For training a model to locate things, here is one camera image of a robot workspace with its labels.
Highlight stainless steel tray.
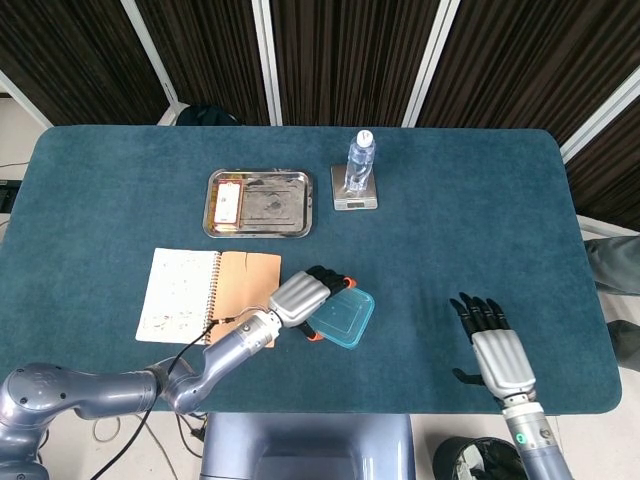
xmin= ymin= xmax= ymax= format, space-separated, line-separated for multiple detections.
xmin=202 ymin=168 xmax=315 ymax=240

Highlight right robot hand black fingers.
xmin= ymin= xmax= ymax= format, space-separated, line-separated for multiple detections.
xmin=449 ymin=292 xmax=538 ymax=401

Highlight white floor cable loop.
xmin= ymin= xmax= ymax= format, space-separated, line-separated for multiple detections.
xmin=93 ymin=417 xmax=122 ymax=444

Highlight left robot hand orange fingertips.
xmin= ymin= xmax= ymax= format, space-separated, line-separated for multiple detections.
xmin=268 ymin=264 xmax=357 ymax=344

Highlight white partition post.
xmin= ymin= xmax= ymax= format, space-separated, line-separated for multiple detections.
xmin=402 ymin=0 xmax=461 ymax=127
xmin=251 ymin=0 xmax=284 ymax=126
xmin=0 ymin=69 xmax=54 ymax=129
xmin=119 ymin=0 xmax=187 ymax=126
xmin=559 ymin=64 xmax=640 ymax=164

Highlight clear water bottle white cap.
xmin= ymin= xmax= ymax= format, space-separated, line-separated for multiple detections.
xmin=345 ymin=129 xmax=377 ymax=195

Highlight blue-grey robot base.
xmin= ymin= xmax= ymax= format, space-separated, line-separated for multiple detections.
xmin=199 ymin=412 xmax=416 ymax=480

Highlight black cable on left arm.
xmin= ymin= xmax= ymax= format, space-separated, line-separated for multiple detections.
xmin=92 ymin=304 xmax=271 ymax=480

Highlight silver kitchen scale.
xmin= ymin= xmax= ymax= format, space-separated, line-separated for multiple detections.
xmin=330 ymin=165 xmax=379 ymax=212

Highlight red and white card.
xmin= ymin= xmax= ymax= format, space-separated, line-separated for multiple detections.
xmin=214 ymin=179 xmax=244 ymax=226

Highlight teal table cloth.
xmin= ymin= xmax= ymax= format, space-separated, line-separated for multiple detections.
xmin=0 ymin=124 xmax=624 ymax=416

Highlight blue plastic container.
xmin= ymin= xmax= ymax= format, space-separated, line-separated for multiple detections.
xmin=305 ymin=288 xmax=376 ymax=350

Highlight black trash bin with bag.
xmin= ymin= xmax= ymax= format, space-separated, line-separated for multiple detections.
xmin=432 ymin=436 xmax=526 ymax=480

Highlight open spiral notebook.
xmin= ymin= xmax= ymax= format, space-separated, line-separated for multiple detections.
xmin=135 ymin=247 xmax=283 ymax=349

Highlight grey trouser leg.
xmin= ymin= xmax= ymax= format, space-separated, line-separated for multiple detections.
xmin=607 ymin=319 xmax=640 ymax=369
xmin=583 ymin=235 xmax=640 ymax=296

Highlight black floor cable with plug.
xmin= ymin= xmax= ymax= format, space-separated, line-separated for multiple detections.
xmin=174 ymin=413 xmax=207 ymax=459

